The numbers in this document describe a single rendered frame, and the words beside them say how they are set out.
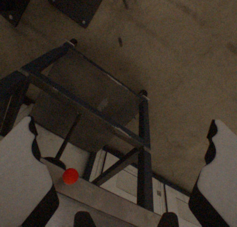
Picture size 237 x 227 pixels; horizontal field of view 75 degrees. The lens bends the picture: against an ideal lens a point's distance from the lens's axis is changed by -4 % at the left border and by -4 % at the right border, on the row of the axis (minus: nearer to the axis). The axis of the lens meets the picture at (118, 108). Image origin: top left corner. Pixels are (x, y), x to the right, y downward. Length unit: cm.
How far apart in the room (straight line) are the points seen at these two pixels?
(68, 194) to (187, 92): 98
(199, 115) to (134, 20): 80
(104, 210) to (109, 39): 87
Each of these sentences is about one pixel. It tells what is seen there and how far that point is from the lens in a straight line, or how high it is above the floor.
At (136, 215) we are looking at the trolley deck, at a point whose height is 82.
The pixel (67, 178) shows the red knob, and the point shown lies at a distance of 37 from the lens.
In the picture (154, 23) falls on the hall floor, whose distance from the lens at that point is 101.
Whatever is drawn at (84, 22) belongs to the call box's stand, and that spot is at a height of 1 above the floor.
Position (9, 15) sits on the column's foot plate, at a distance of 125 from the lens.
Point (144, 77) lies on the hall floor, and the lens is 109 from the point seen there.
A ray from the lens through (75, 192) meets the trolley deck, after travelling 41.
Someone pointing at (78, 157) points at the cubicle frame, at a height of 25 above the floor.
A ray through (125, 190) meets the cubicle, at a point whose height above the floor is 32.
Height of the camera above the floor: 101
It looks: 56 degrees down
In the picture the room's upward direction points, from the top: 168 degrees counter-clockwise
